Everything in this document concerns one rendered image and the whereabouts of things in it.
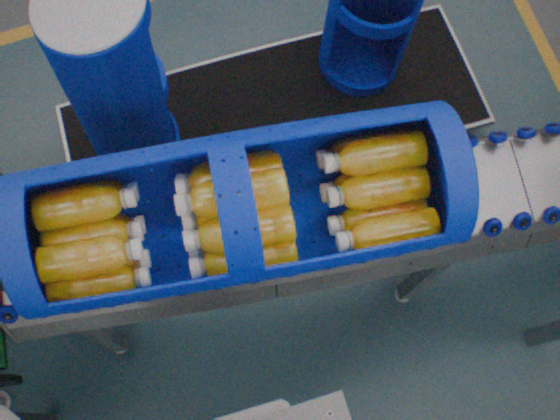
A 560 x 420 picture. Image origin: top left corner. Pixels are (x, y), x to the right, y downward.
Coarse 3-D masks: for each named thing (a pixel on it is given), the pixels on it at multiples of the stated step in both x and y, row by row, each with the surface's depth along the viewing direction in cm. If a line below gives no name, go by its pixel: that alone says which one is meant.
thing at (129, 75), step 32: (64, 64) 155; (96, 64) 154; (128, 64) 161; (160, 64) 195; (96, 96) 169; (128, 96) 174; (160, 96) 191; (96, 128) 190; (128, 128) 190; (160, 128) 204
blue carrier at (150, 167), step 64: (256, 128) 131; (320, 128) 127; (384, 128) 145; (448, 128) 126; (0, 192) 120; (320, 192) 149; (448, 192) 124; (0, 256) 116; (256, 256) 123; (320, 256) 141; (384, 256) 133
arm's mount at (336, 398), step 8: (336, 392) 126; (312, 400) 126; (320, 400) 126; (328, 400) 126; (336, 400) 126; (344, 400) 126; (288, 408) 125; (296, 408) 125; (304, 408) 125; (312, 408) 125; (320, 408) 125; (328, 408) 125; (336, 408) 126; (344, 408) 126; (264, 416) 125; (272, 416) 125; (280, 416) 125; (288, 416) 125; (296, 416) 125; (304, 416) 125; (312, 416) 125; (320, 416) 125; (328, 416) 125; (336, 416) 125; (344, 416) 125
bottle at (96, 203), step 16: (64, 192) 130; (80, 192) 129; (96, 192) 129; (112, 192) 130; (32, 208) 128; (48, 208) 128; (64, 208) 128; (80, 208) 128; (96, 208) 129; (112, 208) 130; (48, 224) 128; (64, 224) 129; (80, 224) 131
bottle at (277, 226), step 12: (264, 216) 128; (276, 216) 128; (288, 216) 128; (204, 228) 128; (216, 228) 127; (264, 228) 128; (276, 228) 128; (288, 228) 128; (204, 240) 128; (216, 240) 127; (264, 240) 129; (276, 240) 129; (288, 240) 130; (216, 252) 129
